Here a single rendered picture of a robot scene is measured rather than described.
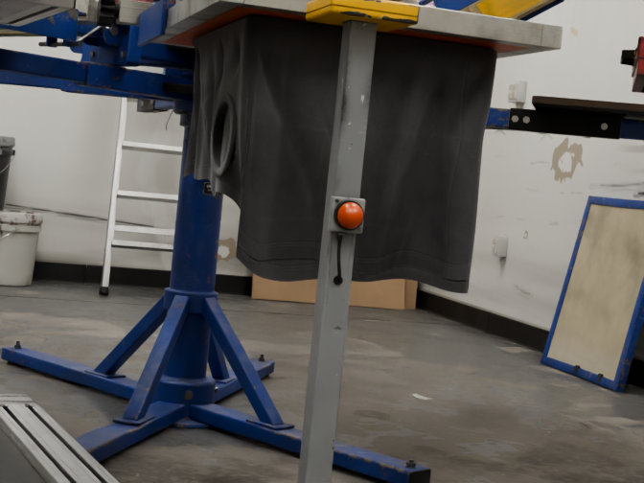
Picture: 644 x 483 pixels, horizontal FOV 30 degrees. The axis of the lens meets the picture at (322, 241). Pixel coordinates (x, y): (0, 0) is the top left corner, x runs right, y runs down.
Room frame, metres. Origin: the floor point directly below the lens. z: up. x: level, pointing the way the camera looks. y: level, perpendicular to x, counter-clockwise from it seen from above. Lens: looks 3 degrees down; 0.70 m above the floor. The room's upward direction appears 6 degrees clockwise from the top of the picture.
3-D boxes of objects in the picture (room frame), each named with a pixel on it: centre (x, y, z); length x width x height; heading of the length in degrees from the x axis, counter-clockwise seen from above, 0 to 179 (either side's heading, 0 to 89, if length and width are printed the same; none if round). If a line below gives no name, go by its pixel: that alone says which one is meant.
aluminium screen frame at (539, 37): (2.31, 0.03, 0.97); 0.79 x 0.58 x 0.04; 17
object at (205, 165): (2.20, 0.19, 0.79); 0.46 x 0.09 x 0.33; 17
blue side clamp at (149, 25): (2.46, 0.37, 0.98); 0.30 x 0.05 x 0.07; 17
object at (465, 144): (2.03, -0.06, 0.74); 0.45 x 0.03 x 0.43; 107
